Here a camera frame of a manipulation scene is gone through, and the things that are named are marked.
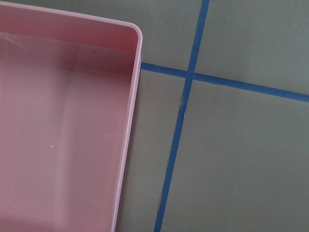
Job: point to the pink plastic bin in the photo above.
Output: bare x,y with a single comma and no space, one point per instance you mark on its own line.
68,84

